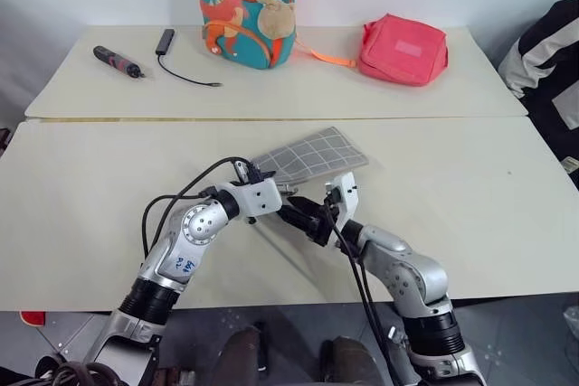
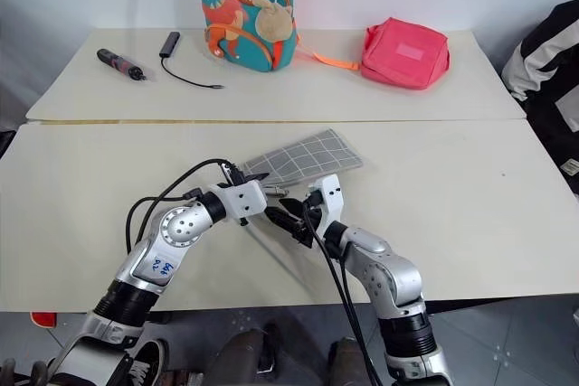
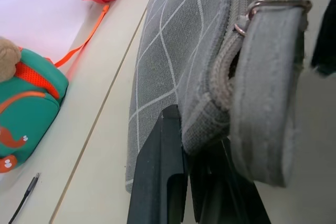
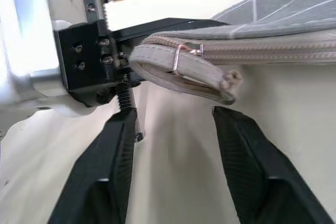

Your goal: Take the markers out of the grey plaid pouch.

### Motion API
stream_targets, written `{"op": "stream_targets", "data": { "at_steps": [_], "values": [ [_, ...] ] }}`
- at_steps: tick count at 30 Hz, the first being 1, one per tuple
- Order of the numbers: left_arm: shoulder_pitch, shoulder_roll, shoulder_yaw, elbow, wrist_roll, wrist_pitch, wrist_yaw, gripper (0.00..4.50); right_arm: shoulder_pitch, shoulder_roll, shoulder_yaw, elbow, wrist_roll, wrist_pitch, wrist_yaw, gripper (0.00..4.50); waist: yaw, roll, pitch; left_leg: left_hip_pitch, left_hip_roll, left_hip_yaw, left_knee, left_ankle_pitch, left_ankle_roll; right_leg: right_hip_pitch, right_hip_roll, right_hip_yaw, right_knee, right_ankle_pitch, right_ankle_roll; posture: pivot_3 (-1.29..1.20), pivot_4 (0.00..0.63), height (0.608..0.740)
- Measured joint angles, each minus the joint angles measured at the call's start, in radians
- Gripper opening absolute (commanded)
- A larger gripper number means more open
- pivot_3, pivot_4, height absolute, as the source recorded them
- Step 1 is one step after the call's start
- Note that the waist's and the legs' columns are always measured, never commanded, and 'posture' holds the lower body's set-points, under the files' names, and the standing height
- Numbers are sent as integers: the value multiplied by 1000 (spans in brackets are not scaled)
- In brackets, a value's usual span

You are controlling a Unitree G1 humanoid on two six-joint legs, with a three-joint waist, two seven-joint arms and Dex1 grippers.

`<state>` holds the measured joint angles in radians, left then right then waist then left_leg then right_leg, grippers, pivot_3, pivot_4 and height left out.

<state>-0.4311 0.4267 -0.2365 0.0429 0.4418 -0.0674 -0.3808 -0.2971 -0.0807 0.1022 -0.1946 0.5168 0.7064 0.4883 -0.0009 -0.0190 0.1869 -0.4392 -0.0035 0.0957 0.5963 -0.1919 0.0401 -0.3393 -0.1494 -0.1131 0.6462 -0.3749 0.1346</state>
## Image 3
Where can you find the white sheet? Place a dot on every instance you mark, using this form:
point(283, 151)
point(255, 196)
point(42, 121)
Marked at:
point(39, 3)

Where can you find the grey plaid zipper pouch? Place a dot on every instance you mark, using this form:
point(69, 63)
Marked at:
point(170, 37)

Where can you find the brown plush toy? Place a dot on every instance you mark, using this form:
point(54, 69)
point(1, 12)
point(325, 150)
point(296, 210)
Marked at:
point(6, 58)

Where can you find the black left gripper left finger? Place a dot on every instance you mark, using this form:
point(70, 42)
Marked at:
point(157, 171)

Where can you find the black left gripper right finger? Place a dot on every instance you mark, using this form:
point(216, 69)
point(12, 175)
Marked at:
point(220, 197)

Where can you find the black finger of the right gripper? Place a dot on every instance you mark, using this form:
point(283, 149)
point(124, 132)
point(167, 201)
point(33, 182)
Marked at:
point(325, 37)

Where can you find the green dinosaur backpack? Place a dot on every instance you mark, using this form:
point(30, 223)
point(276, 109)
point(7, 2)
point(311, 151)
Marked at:
point(29, 108)

